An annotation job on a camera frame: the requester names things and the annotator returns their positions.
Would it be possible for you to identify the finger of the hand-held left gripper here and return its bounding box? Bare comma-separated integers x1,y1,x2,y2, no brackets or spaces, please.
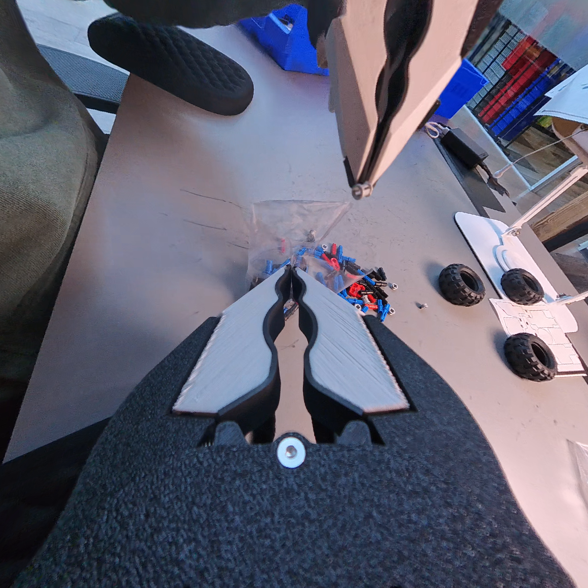
328,0,405,186
359,0,479,190

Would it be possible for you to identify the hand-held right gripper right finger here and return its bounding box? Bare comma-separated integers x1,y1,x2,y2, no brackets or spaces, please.
294,269,411,416

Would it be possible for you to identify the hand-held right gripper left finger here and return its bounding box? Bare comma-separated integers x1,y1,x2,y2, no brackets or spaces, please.
173,267,293,420

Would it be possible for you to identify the large pile of toy pins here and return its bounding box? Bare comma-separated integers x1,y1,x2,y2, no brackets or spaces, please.
299,241,401,322

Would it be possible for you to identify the small cluster of toy pins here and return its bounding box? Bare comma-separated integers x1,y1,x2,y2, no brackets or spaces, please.
260,237,296,278

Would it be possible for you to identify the black toy tyre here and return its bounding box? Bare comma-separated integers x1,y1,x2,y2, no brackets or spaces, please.
438,264,487,307
501,268,545,306
504,333,559,383

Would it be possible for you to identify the clear plastic bag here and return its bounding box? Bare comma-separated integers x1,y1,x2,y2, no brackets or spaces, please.
568,439,588,506
248,200,352,287

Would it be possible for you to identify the grey desk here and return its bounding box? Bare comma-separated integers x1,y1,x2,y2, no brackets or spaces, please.
5,23,588,588

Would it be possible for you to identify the black desk mat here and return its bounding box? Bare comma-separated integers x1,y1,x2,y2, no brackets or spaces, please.
432,138,526,221

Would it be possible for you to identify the white desk lamp stand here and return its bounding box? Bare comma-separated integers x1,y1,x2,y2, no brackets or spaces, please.
455,69,588,334

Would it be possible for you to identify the black power adapter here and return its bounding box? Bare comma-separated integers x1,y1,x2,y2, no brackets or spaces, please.
447,129,489,172

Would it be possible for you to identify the black padded armrest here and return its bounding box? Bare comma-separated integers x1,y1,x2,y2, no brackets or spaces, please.
88,14,255,116

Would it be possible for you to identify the white sticker sheet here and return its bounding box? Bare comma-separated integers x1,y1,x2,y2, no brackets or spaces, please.
489,298,587,376

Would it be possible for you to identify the crumpled clear plastic bag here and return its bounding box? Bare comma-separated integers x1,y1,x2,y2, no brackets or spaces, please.
568,439,588,506

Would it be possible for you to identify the black chair seat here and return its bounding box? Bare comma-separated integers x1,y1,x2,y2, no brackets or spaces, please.
37,44,129,113

